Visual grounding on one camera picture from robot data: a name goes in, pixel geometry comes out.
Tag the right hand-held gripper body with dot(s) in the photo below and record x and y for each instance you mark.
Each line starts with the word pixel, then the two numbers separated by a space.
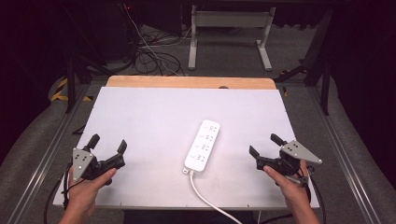
pixel 289 158

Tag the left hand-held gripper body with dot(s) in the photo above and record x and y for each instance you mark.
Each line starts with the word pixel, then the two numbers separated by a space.
pixel 84 161

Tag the person's left hand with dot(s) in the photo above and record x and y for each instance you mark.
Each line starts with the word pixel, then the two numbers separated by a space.
pixel 84 189

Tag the person's right hand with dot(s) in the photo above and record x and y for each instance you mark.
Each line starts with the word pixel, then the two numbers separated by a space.
pixel 288 186

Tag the white table board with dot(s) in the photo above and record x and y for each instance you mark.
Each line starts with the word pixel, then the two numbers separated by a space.
pixel 155 124

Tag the white power strip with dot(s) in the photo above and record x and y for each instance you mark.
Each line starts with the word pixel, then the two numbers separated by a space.
pixel 202 146

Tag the black metal stand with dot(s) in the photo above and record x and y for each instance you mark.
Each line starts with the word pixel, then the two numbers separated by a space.
pixel 317 62
pixel 74 74

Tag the wooden table top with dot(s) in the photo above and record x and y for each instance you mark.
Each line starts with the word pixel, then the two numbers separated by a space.
pixel 190 82

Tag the white metal table frame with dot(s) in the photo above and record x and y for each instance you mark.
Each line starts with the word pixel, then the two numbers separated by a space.
pixel 230 18

